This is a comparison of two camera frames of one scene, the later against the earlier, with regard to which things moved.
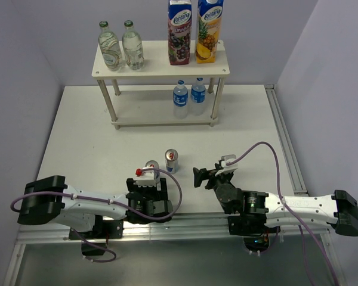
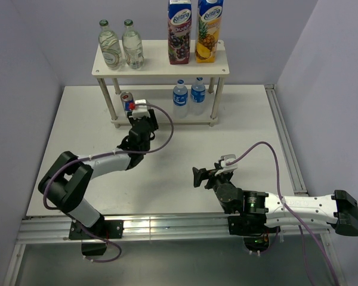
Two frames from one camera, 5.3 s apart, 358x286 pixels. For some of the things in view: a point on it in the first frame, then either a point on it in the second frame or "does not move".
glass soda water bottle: x=132 y=47 does not move
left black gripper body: x=150 y=193 to x=153 y=126
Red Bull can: x=154 y=164 to x=127 y=101
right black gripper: x=202 y=174 does not move
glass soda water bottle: x=109 y=46 does not move
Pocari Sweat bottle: x=198 y=98 does not move
